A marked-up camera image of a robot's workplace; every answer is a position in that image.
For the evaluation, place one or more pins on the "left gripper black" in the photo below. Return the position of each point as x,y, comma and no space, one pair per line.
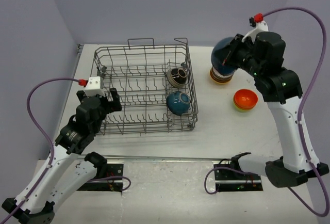
115,104

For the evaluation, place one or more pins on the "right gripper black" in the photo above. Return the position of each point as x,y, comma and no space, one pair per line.
237,43

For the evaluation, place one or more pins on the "matte blue bowl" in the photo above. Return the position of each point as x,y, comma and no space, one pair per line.
217,56

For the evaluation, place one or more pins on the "orange bowl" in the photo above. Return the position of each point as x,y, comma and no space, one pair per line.
252,106
245,97

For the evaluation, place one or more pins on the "lime green bowl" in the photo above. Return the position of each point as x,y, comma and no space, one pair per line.
242,109

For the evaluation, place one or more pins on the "glossy teal blue bowl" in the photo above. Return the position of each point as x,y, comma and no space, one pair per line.
178,103

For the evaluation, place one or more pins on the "yellow bowl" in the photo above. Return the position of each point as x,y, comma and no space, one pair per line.
221,83

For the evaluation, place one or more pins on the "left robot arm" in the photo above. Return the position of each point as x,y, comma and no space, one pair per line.
42,197

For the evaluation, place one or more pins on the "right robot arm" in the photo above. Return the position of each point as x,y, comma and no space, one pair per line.
283,95

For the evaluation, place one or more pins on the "black patterned bowl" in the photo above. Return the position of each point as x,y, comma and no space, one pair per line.
177,77

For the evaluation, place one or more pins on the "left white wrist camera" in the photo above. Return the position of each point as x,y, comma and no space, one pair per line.
94,87

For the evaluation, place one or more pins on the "grey wire dish rack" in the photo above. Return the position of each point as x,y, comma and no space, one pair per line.
138,70

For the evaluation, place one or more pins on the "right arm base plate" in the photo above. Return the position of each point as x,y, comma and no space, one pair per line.
230,181

